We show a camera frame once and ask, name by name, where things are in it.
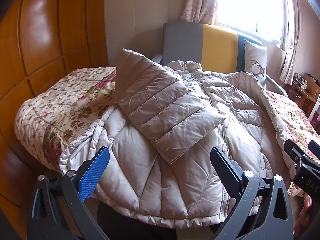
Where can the white deer print pillow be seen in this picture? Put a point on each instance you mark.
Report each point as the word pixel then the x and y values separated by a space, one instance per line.
pixel 255 57

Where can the white quilted duvet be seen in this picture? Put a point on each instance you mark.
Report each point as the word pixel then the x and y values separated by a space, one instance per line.
pixel 175 120

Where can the floral bedspread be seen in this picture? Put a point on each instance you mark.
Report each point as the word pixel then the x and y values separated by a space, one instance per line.
pixel 62 105

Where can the window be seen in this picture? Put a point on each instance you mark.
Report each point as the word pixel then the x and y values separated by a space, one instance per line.
pixel 250 5

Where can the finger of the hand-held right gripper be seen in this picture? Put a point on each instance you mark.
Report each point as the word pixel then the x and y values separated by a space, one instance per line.
pixel 293 151
pixel 315 148

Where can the patterned beige curtain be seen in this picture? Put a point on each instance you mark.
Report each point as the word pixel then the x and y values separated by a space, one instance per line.
pixel 290 55
pixel 200 2

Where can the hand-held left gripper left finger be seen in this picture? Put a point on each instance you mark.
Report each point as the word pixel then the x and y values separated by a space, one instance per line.
pixel 96 170

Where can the grey bed rail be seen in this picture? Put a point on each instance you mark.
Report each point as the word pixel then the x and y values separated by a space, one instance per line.
pixel 275 83
pixel 157 58

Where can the person's right hand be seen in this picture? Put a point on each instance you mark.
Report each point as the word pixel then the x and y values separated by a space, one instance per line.
pixel 303 215

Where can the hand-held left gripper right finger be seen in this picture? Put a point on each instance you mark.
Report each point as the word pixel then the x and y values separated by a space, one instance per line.
pixel 225 166

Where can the grey yellow blue headboard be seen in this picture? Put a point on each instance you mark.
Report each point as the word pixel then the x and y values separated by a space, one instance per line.
pixel 217 47

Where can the cluttered wooden desk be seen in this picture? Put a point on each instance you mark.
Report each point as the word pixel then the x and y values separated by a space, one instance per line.
pixel 306 92

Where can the wooden wardrobe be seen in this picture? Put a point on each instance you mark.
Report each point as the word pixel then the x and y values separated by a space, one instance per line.
pixel 50 30

